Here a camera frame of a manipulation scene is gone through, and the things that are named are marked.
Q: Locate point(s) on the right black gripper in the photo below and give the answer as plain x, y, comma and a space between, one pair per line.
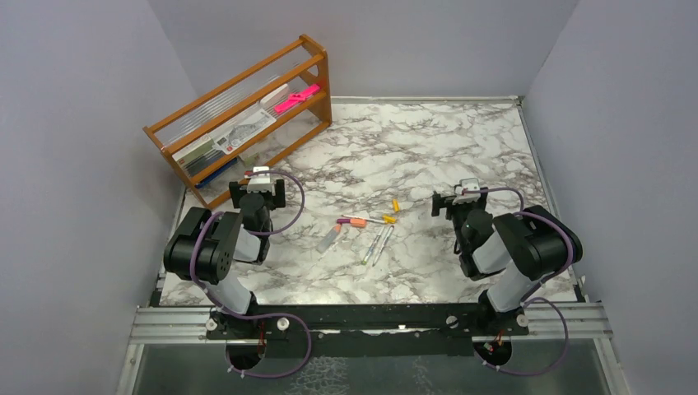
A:
442, 202

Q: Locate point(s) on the white grey pen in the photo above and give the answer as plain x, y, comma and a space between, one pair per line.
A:
383, 244

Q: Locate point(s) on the white pen yellow end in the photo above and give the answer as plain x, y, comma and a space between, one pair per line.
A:
383, 220

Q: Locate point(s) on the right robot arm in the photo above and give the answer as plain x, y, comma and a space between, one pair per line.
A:
524, 249

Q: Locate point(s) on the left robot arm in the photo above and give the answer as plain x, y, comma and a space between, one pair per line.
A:
205, 245

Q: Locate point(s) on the pink tool on rack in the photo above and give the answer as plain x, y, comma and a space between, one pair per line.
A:
296, 98

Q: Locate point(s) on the aluminium frame rail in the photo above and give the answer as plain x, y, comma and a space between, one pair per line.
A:
170, 326

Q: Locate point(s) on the white digital scale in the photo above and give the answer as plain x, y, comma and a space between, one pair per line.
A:
238, 130

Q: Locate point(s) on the wooden rack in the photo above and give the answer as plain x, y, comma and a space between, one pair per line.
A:
267, 83

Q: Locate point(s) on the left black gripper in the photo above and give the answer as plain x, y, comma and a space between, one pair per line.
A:
276, 201

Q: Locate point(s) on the green white box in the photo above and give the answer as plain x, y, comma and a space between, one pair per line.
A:
194, 157

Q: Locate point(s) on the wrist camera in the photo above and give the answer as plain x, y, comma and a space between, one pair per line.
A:
466, 191
258, 180

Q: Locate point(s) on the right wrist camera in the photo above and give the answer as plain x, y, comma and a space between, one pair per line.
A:
466, 191

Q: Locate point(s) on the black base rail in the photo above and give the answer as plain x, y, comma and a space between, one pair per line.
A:
362, 330

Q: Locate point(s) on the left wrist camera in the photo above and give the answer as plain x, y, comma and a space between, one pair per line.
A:
258, 180

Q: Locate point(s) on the orange tip white marker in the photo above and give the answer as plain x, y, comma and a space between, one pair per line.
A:
329, 238

